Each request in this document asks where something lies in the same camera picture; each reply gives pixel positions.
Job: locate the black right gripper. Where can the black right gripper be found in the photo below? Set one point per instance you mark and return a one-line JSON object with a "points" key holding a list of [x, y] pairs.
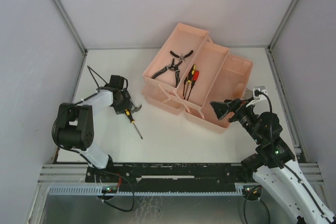
{"points": [[233, 107]]}

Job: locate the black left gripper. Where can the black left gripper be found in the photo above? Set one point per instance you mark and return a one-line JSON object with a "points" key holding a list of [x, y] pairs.
{"points": [[125, 103]]}

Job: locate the yellow black screwdriver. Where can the yellow black screwdriver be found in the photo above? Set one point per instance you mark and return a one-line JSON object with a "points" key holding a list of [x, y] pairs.
{"points": [[188, 80], [132, 121]]}

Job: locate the black claw hammer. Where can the black claw hammer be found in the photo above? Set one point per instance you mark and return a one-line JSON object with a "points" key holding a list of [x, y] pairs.
{"points": [[135, 108]]}

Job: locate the beige tool box latch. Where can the beige tool box latch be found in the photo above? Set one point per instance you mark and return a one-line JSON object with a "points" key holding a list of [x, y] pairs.
{"points": [[248, 94]]}

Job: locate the red black screwdriver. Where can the red black screwdriver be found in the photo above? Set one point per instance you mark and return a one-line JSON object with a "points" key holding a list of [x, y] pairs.
{"points": [[194, 79]]}

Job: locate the pink translucent tool box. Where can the pink translucent tool box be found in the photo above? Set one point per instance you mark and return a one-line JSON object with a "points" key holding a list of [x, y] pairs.
{"points": [[230, 83]]}

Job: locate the black handled pliers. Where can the black handled pliers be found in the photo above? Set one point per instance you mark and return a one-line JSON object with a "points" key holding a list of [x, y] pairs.
{"points": [[182, 57]]}

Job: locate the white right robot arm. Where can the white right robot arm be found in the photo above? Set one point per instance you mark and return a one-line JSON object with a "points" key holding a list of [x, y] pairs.
{"points": [[274, 165]]}

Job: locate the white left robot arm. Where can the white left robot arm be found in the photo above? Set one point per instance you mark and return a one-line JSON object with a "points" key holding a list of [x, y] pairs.
{"points": [[73, 128]]}

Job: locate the pink middle cantilever tray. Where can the pink middle cantilever tray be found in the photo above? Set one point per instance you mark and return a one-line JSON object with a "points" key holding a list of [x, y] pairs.
{"points": [[208, 62]]}

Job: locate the pink cantilever tray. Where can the pink cantilever tray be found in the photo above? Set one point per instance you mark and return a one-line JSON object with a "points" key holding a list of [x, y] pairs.
{"points": [[208, 62], [166, 70]]}

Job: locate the pink upper cantilever tray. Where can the pink upper cantilever tray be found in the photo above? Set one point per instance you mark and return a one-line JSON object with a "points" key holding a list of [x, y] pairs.
{"points": [[166, 70]]}

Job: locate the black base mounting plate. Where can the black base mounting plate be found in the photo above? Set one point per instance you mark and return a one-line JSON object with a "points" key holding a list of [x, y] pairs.
{"points": [[172, 176]]}

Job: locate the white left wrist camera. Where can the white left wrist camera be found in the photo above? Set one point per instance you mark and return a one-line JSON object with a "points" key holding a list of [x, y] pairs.
{"points": [[126, 84]]}

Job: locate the right aluminium corner post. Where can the right aluminium corner post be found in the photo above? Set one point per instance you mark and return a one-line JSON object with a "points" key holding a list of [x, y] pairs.
{"points": [[289, 11]]}

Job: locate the aluminium corner post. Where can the aluminium corner post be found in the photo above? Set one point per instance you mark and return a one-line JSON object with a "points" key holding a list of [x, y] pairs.
{"points": [[289, 11], [69, 24]]}

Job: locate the aluminium frame rail front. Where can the aluminium frame rail front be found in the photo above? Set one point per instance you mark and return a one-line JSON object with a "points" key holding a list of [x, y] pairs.
{"points": [[76, 173]]}

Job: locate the grey slotted cable duct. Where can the grey slotted cable duct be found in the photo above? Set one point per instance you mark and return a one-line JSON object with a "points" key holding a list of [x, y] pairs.
{"points": [[76, 190]]}

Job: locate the left aluminium corner post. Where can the left aluminium corner post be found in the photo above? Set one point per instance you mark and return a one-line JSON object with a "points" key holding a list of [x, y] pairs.
{"points": [[69, 24]]}

